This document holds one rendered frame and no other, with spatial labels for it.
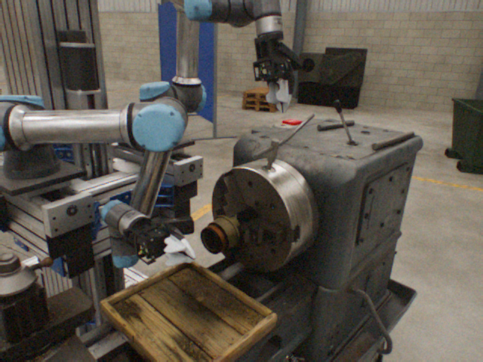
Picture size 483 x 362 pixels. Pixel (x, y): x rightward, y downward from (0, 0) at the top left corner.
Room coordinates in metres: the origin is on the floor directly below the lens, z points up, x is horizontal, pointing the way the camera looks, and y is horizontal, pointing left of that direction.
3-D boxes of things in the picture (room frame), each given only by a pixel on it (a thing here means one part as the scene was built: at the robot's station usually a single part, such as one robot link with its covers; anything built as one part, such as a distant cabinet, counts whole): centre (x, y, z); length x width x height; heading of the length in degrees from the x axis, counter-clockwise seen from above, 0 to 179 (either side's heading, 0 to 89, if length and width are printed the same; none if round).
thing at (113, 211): (0.91, 0.34, 1.07); 0.11 x 0.08 x 0.09; 47
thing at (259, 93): (9.27, -0.58, 0.22); 1.25 x 0.86 x 0.44; 156
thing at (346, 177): (1.26, -0.32, 1.06); 0.59 x 0.48 x 0.39; 137
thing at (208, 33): (7.77, 1.31, 1.18); 4.12 x 0.80 x 2.35; 25
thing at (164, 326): (0.75, 0.13, 0.89); 0.36 x 0.30 x 0.04; 47
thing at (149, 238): (0.80, 0.23, 1.08); 0.12 x 0.09 x 0.08; 47
